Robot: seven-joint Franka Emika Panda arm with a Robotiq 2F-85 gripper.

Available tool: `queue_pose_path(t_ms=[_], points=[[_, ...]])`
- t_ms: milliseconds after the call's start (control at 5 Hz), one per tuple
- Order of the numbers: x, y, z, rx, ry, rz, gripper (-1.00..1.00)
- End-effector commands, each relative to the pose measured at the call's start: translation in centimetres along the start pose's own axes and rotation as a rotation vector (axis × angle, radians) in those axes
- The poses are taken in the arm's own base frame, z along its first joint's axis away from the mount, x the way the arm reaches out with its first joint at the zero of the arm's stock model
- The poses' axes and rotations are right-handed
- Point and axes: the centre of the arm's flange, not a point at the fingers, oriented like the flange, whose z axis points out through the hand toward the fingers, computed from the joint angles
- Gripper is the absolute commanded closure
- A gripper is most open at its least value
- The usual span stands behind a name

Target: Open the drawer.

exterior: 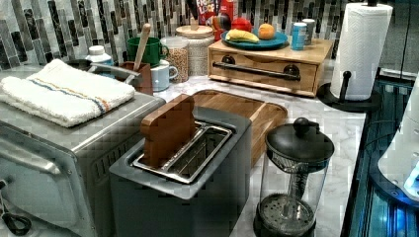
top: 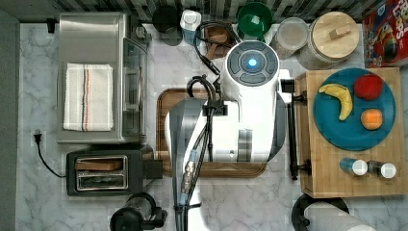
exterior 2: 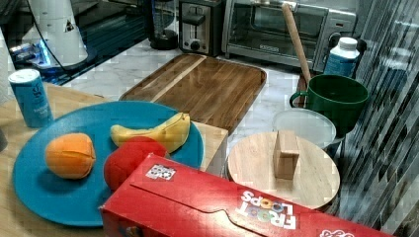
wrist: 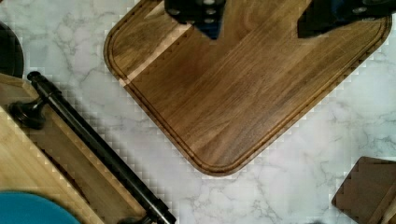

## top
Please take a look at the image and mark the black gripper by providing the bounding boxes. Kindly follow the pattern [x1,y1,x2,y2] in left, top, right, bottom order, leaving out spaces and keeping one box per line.
[278,69,294,103]

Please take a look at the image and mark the wooden drawer box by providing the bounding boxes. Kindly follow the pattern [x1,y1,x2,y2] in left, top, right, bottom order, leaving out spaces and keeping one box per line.
[294,67,407,198]

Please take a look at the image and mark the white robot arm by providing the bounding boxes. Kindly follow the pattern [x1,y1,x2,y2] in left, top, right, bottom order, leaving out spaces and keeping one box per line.
[165,40,289,231]

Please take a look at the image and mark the glass jar of grains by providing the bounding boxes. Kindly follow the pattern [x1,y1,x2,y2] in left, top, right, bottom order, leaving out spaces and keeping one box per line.
[270,17,309,60]

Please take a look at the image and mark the yellow banana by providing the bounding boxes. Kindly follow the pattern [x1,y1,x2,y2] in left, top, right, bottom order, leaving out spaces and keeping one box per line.
[319,84,353,121]

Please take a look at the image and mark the glass jar with wooden lid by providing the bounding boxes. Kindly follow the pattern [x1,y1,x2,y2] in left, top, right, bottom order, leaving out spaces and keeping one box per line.
[296,12,360,70]

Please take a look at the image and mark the green mug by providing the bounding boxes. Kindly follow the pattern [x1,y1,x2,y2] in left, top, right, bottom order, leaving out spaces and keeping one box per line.
[238,2,272,42]

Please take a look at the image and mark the blue plate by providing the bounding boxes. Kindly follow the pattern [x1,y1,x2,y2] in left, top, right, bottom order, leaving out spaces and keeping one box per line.
[313,68,396,151]

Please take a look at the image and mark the red apple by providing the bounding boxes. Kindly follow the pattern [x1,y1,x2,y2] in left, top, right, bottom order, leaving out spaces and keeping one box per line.
[354,74,384,100]

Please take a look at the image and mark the brown wooden utensil holder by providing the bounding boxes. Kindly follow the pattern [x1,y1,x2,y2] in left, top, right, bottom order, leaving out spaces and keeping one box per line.
[204,26,236,60]

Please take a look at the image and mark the orange fruit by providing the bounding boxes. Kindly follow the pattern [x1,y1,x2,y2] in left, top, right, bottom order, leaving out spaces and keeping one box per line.
[361,109,383,130]

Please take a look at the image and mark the blue salt shaker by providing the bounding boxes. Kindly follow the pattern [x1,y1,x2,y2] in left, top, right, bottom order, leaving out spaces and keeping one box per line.
[340,158,368,176]

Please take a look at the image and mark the Froot Loops cereal box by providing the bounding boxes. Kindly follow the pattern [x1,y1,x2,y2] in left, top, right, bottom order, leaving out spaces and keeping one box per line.
[363,0,408,68]

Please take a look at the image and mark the wooden serving tray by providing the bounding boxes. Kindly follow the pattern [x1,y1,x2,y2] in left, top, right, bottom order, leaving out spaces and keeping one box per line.
[156,88,267,178]

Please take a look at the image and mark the white bottle with cap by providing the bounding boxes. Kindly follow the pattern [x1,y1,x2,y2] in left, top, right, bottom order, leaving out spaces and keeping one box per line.
[180,10,202,45]

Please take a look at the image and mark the dark pepper shaker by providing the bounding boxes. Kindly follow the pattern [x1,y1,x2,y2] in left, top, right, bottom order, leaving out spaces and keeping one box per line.
[368,161,396,179]

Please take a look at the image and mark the paper towel roll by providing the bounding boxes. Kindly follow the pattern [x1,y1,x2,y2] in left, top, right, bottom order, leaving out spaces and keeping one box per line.
[304,202,376,231]

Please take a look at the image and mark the black paper towel holder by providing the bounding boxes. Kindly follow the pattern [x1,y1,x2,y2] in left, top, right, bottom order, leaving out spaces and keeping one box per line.
[292,193,349,231]

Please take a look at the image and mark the dark round cup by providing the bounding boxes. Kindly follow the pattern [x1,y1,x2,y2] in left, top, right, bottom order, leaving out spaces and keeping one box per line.
[152,6,183,46]

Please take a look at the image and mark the stainless toaster oven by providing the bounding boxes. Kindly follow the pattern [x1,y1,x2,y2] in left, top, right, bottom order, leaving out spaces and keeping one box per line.
[57,13,149,144]

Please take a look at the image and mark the black toaster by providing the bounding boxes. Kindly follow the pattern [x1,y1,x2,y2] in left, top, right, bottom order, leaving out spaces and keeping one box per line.
[66,147,163,196]

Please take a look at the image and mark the wooden toast slice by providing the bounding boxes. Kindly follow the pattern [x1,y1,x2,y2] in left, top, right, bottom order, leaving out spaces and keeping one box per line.
[75,160,123,171]

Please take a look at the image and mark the glass french press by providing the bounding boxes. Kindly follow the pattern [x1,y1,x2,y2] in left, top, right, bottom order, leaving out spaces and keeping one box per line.
[110,192,167,231]

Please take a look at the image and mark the white striped towel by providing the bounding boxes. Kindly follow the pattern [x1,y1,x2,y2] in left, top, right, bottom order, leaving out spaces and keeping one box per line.
[63,64,114,132]

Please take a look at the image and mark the black power cord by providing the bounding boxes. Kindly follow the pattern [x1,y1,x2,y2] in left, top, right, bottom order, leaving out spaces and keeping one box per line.
[33,129,67,179]

